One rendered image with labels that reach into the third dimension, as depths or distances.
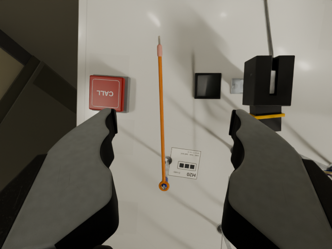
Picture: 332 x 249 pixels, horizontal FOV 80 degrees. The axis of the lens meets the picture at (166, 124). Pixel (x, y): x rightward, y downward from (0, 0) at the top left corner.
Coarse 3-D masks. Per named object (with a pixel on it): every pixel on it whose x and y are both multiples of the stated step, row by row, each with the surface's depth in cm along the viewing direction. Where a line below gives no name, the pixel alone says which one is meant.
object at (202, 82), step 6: (198, 78) 30; (204, 78) 30; (210, 78) 30; (216, 78) 30; (198, 84) 31; (204, 84) 31; (210, 84) 30; (216, 84) 30; (198, 90) 31; (204, 90) 31; (210, 90) 31; (216, 90) 31; (198, 96) 31; (204, 96) 31; (210, 96) 31; (216, 96) 31
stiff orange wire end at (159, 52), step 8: (160, 40) 21; (160, 48) 21; (160, 56) 21; (160, 64) 21; (160, 72) 21; (160, 80) 22; (160, 88) 22; (160, 96) 22; (160, 104) 22; (160, 112) 22; (160, 120) 22; (160, 184) 23; (168, 184) 23
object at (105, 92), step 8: (96, 80) 29; (104, 80) 29; (112, 80) 29; (120, 80) 29; (96, 88) 29; (104, 88) 29; (112, 88) 29; (120, 88) 29; (96, 96) 29; (104, 96) 29; (112, 96) 29; (120, 96) 29; (96, 104) 29; (104, 104) 29; (112, 104) 29; (120, 104) 29
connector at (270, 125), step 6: (252, 108) 25; (258, 108) 24; (264, 108) 24; (270, 108) 24; (276, 108) 24; (252, 114) 25; (258, 114) 24; (264, 114) 24; (270, 114) 24; (264, 120) 24; (270, 120) 24; (276, 120) 24; (270, 126) 24; (276, 126) 24
